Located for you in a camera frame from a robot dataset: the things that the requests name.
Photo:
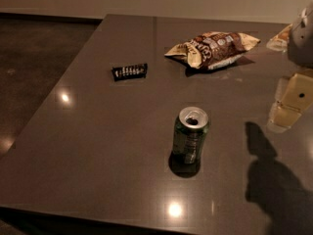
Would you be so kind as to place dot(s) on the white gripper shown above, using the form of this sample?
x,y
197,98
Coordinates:
x,y
301,41

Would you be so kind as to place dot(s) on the green soda can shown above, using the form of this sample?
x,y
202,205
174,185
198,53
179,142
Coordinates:
x,y
190,131

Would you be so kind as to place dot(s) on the clear plastic snack bag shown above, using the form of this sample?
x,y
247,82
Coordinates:
x,y
280,41

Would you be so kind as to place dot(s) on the brown chip bag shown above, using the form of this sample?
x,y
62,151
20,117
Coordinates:
x,y
213,50

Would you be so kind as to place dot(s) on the black snack bar wrapper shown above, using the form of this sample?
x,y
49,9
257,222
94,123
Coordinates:
x,y
130,72

